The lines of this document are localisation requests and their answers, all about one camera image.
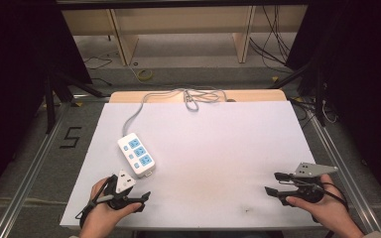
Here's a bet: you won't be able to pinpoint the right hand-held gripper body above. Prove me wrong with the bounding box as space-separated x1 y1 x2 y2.
278 162 339 208

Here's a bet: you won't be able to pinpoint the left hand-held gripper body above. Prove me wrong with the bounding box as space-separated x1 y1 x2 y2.
103 170 137 211

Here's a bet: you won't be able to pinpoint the white power strip blue sockets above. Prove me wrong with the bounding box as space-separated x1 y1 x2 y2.
117 132 157 179

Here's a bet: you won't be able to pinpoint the person's left hand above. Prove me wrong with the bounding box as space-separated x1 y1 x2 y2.
84 177 143 230

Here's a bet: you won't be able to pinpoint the person's right hand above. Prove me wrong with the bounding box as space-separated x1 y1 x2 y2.
285 174 349 230

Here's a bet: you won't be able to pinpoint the black tape floor mark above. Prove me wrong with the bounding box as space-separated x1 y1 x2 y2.
59 126 83 150

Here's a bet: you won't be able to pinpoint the black metal stand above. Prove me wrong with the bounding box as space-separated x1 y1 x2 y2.
269 58 327 127
43 67 112 135

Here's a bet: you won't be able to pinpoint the yellow tape roll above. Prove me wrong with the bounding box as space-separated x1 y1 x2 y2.
136 67 154 82

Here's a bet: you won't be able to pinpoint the black curtain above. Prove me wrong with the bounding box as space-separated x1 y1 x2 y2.
284 0 381 212
0 0 93 209

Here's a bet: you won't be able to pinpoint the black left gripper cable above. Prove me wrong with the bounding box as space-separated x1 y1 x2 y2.
74 175 117 229

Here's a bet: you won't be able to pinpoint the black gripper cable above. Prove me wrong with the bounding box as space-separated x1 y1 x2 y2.
74 175 117 229
311 179 350 238

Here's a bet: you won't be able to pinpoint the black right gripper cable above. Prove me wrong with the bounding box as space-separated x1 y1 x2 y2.
311 179 350 238

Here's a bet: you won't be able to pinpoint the aluminium rail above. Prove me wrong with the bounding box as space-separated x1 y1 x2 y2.
0 101 72 238
306 98 381 238

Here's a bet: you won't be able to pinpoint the white thin cable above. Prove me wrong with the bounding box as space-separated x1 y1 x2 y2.
319 98 339 125

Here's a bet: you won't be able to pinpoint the grey power strip cable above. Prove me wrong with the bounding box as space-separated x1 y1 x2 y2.
122 86 228 137

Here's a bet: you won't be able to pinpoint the thin black floor cable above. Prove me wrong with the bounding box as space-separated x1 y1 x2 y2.
82 55 114 87

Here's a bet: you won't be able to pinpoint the bundle of black floor cables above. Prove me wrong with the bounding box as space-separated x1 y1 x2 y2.
248 5 297 74

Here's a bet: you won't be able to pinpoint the light wooden desk frame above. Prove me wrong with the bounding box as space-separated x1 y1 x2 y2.
62 4 310 66

